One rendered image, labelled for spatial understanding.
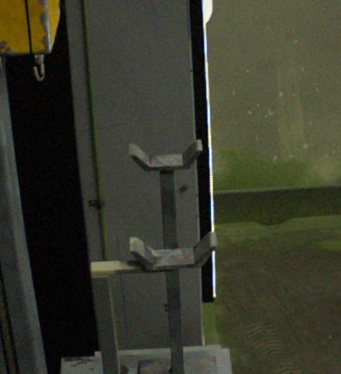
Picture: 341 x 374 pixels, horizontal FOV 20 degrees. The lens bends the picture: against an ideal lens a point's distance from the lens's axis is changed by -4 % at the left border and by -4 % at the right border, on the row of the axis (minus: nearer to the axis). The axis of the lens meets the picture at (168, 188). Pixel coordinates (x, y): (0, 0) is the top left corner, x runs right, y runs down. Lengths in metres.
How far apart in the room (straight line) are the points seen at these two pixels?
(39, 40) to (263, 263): 2.07
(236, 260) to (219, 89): 0.53
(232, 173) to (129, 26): 1.63
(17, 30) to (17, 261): 0.26
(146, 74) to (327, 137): 1.66
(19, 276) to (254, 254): 1.95
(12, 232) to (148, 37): 0.52
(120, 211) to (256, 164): 1.51
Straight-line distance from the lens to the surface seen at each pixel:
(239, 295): 2.74
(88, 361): 1.30
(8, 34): 0.87
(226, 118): 3.03
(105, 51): 1.43
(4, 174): 0.96
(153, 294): 1.62
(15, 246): 1.00
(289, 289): 2.76
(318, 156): 3.04
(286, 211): 3.05
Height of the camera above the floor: 1.58
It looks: 28 degrees down
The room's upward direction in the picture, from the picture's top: 3 degrees counter-clockwise
